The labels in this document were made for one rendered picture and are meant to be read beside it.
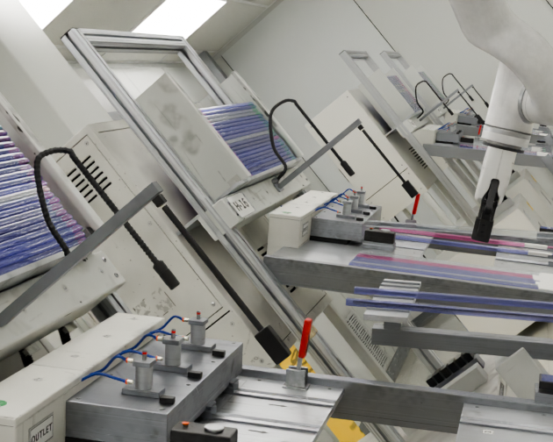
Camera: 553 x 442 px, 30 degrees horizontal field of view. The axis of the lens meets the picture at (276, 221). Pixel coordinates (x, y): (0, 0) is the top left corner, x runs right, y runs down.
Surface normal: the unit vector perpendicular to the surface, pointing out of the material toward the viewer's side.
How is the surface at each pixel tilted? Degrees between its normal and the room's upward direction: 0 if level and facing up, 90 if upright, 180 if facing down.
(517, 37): 77
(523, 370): 90
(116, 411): 90
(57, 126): 90
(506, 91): 63
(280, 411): 42
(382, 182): 90
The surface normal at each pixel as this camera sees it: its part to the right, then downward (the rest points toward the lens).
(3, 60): -0.24, 0.14
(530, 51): 0.10, -0.28
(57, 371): 0.04, -0.99
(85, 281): 0.75, -0.61
